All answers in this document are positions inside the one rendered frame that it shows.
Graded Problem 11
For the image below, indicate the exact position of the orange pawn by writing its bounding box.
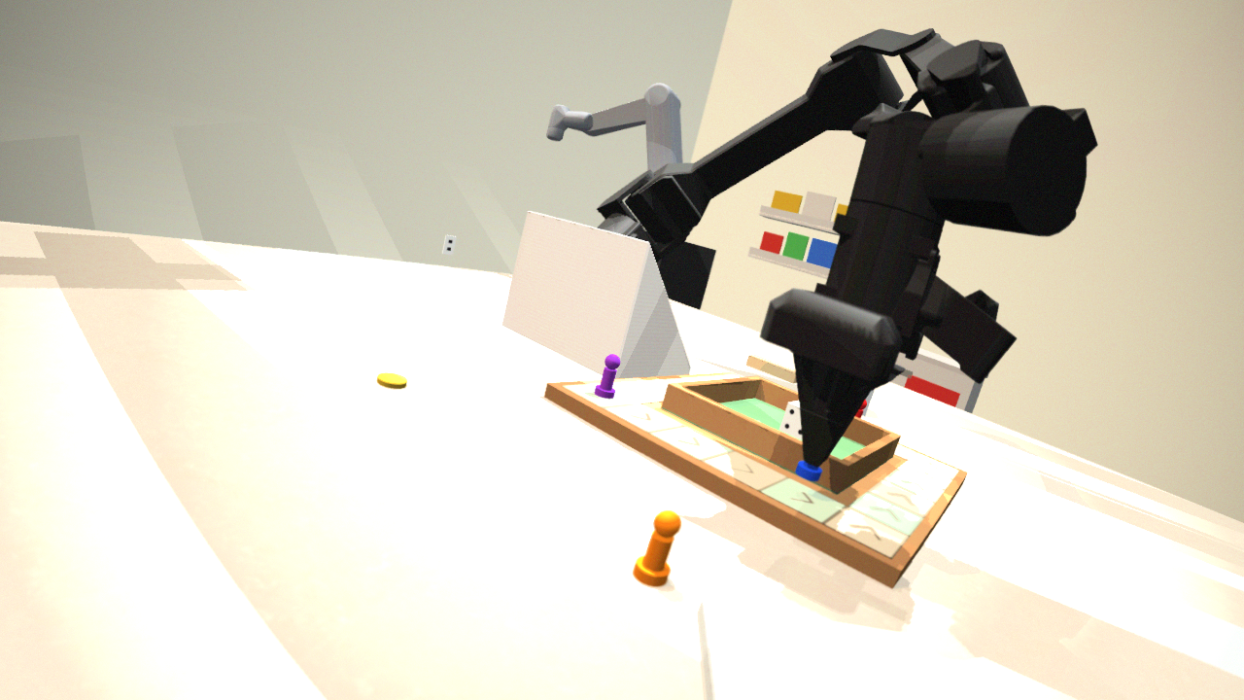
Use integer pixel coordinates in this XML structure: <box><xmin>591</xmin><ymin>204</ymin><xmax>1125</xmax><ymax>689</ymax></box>
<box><xmin>632</xmin><ymin>510</ymin><xmax>680</xmax><ymax>587</ymax></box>

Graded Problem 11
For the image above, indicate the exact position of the blue pawn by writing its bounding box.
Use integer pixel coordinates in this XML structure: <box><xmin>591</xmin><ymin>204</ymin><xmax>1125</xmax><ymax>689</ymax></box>
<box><xmin>795</xmin><ymin>461</ymin><xmax>822</xmax><ymax>482</ymax></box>

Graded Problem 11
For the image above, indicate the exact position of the purple pawn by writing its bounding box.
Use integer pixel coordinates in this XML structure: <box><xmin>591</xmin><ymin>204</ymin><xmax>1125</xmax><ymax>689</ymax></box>
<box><xmin>593</xmin><ymin>354</ymin><xmax>620</xmax><ymax>400</ymax></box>

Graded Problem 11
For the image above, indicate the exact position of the white die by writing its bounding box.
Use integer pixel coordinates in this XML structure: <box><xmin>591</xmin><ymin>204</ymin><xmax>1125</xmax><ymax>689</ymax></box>
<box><xmin>779</xmin><ymin>402</ymin><xmax>802</xmax><ymax>440</ymax></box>

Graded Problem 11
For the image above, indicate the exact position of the yellow flat disc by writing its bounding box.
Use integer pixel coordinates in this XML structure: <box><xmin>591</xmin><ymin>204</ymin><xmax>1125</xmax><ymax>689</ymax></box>
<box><xmin>377</xmin><ymin>373</ymin><xmax>407</xmax><ymax>389</ymax></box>

